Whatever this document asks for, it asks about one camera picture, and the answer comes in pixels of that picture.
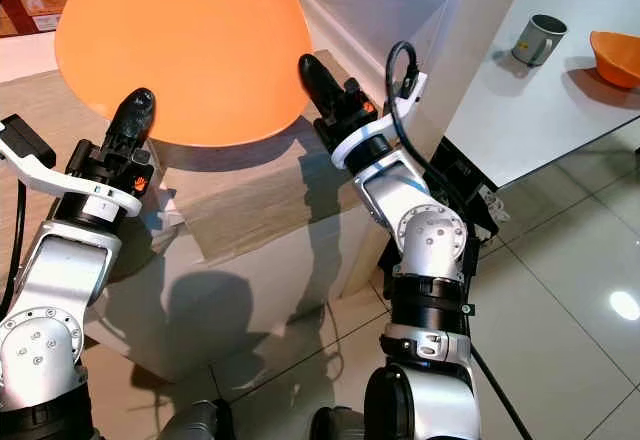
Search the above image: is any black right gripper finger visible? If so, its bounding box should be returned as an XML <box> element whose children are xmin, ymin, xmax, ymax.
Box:
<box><xmin>297</xmin><ymin>51</ymin><xmax>346</xmax><ymax>111</ymax></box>

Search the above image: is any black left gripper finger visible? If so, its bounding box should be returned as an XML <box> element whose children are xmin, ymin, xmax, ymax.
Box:
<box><xmin>105</xmin><ymin>87</ymin><xmax>157</xmax><ymax>151</ymax></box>

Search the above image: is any large orange bowl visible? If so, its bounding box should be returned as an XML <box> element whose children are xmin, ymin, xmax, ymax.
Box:
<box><xmin>54</xmin><ymin>0</ymin><xmax>316</xmax><ymax>149</ymax></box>

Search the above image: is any beige tablecloth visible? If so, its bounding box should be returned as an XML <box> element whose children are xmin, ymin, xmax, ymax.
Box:
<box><xmin>0</xmin><ymin>68</ymin><xmax>361</xmax><ymax>263</ymax></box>

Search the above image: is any white glossy table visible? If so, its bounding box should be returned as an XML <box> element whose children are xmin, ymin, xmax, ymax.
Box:
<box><xmin>275</xmin><ymin>0</ymin><xmax>640</xmax><ymax>189</ymax></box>

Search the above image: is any grey mug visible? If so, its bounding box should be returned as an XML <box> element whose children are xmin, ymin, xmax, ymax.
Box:
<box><xmin>510</xmin><ymin>13</ymin><xmax>569</xmax><ymax>68</ymax></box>

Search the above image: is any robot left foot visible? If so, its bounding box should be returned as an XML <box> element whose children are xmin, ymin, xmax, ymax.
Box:
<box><xmin>160</xmin><ymin>398</ymin><xmax>231</xmax><ymax>440</ymax></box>

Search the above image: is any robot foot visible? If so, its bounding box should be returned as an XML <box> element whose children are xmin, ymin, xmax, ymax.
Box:
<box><xmin>160</xmin><ymin>398</ymin><xmax>231</xmax><ymax>440</ymax></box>
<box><xmin>310</xmin><ymin>407</ymin><xmax>371</xmax><ymax>440</ymax></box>

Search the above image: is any small orange bowl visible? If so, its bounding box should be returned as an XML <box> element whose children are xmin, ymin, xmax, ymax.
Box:
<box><xmin>588</xmin><ymin>30</ymin><xmax>640</xmax><ymax>89</ymax></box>

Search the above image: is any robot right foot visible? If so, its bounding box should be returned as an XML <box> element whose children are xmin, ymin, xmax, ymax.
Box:
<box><xmin>310</xmin><ymin>407</ymin><xmax>371</xmax><ymax>440</ymax></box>

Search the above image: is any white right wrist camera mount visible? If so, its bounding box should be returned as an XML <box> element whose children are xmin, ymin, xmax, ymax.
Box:
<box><xmin>330</xmin><ymin>70</ymin><xmax>429</xmax><ymax>171</ymax></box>

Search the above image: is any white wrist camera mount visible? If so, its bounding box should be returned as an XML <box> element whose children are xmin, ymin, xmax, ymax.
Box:
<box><xmin>330</xmin><ymin>70</ymin><xmax>429</xmax><ymax>171</ymax></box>
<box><xmin>0</xmin><ymin>113</ymin><xmax>143</xmax><ymax>219</ymax></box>

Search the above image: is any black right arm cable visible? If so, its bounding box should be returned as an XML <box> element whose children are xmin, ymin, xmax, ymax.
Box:
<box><xmin>384</xmin><ymin>39</ymin><xmax>473</xmax><ymax>223</ymax></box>

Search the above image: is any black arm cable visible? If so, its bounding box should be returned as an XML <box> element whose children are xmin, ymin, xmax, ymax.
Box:
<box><xmin>384</xmin><ymin>39</ymin><xmax>473</xmax><ymax>223</ymax></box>
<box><xmin>0</xmin><ymin>174</ymin><xmax>29</xmax><ymax>323</ymax></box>

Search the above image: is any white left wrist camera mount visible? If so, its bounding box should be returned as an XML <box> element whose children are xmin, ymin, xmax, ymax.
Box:
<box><xmin>0</xmin><ymin>113</ymin><xmax>143</xmax><ymax>219</ymax></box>

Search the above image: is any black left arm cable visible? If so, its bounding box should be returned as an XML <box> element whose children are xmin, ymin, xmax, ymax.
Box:
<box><xmin>0</xmin><ymin>174</ymin><xmax>29</xmax><ymax>323</ymax></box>

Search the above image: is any thin black cable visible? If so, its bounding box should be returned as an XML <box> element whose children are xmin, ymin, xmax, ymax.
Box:
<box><xmin>468</xmin><ymin>343</ymin><xmax>533</xmax><ymax>440</ymax></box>

